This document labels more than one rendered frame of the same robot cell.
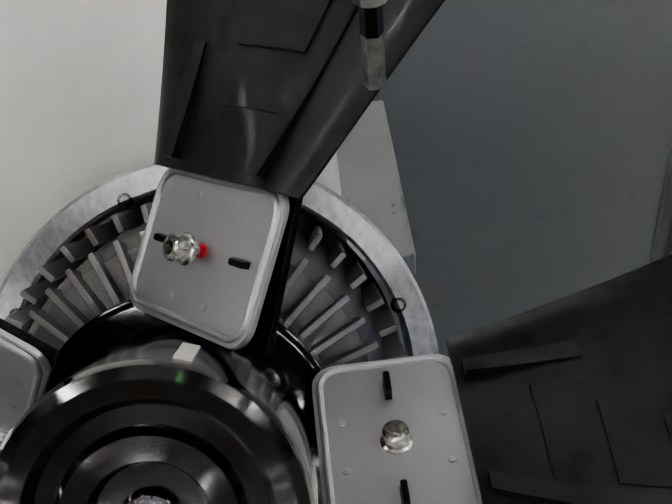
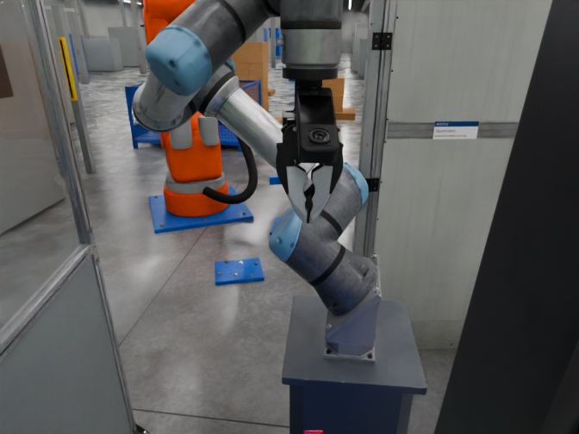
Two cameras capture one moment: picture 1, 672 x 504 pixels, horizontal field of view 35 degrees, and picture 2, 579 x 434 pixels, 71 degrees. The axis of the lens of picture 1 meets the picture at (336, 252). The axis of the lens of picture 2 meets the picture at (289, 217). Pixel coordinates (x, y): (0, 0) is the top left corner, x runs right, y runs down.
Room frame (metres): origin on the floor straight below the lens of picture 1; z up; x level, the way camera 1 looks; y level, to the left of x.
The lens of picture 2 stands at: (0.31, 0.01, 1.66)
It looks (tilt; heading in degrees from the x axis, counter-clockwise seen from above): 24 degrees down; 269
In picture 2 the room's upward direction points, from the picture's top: straight up
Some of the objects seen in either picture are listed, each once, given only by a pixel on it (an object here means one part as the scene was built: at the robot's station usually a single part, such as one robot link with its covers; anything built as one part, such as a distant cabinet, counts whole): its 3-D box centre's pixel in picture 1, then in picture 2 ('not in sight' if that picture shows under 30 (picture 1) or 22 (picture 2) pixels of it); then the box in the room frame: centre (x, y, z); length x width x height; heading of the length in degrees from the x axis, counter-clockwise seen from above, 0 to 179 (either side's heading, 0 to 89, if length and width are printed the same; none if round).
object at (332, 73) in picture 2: not in sight; (308, 114); (0.27, -0.55, 1.57); 0.09 x 0.08 x 0.12; 91
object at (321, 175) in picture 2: not in sight; (318, 189); (0.26, -0.55, 1.46); 0.06 x 0.03 x 0.09; 91
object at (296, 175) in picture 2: not in sight; (296, 189); (0.29, -0.55, 1.46); 0.06 x 0.03 x 0.09; 91
